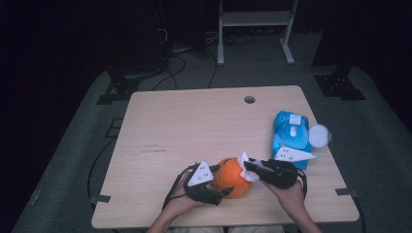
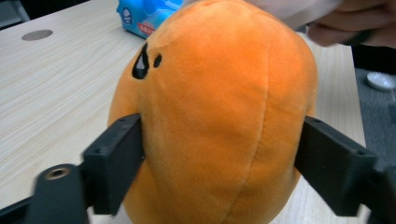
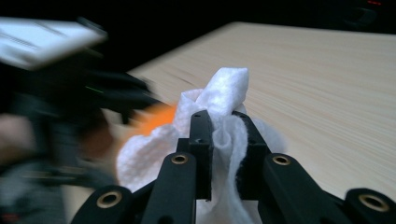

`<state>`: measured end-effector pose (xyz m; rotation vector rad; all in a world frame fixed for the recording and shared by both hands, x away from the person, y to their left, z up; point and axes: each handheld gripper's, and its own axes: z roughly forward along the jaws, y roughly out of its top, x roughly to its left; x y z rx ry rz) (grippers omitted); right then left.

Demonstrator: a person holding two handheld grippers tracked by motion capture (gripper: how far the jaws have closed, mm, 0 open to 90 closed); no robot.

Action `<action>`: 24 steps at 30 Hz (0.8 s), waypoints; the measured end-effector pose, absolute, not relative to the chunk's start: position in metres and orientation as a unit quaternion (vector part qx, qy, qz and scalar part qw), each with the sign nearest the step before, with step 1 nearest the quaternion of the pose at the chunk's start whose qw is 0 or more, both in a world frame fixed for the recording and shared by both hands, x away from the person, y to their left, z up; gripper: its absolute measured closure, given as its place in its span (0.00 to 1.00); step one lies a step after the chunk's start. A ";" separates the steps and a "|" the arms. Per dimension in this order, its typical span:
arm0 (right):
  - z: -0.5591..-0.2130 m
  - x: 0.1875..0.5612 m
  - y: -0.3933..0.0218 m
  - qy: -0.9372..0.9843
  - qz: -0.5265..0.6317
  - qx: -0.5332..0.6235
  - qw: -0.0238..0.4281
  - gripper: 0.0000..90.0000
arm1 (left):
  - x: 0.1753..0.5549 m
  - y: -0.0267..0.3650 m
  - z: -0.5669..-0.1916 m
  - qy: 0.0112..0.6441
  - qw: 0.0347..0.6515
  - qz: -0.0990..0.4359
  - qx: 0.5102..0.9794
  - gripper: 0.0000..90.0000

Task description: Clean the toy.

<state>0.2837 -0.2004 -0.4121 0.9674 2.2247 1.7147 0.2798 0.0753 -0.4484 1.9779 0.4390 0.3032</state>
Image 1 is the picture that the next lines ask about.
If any white metal stand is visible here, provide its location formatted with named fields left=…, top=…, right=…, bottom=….
left=217, top=0, right=299, bottom=67

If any orange pumpkin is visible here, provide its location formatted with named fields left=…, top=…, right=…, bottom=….
left=212, top=156, right=253, bottom=199

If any person's left hand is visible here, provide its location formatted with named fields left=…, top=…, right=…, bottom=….
left=164, top=171, right=206, bottom=218

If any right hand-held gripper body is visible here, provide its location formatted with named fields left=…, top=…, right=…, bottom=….
left=258, top=146, right=318, bottom=190

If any black cable tangle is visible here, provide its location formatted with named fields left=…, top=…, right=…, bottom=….
left=205, top=29, right=258, bottom=47

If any clear plastic bag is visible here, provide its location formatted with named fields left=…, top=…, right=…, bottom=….
left=237, top=150, right=260, bottom=183

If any black stand with base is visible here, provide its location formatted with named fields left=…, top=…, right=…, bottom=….
left=96, top=61, right=141, bottom=106
left=312, top=48, right=367, bottom=102

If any grey tape strip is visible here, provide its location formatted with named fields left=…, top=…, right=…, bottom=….
left=334, top=187, right=361, bottom=199
left=89, top=193, right=112, bottom=205

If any person's right hand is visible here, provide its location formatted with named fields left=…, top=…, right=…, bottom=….
left=261, top=179, right=308, bottom=221

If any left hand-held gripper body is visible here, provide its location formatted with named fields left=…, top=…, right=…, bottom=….
left=183, top=160, right=224, bottom=207

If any blue wet wipe pack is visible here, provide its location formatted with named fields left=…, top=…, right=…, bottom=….
left=271, top=110, right=333, bottom=171

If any black floor cable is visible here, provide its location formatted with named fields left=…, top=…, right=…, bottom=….
left=206, top=48, right=219, bottom=89
left=152, top=54, right=188, bottom=92
left=86, top=137, right=117, bottom=208
left=352, top=193, right=367, bottom=233

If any right hand-held gripper black cable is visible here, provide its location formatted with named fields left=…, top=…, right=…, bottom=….
left=294, top=168, right=309, bottom=200

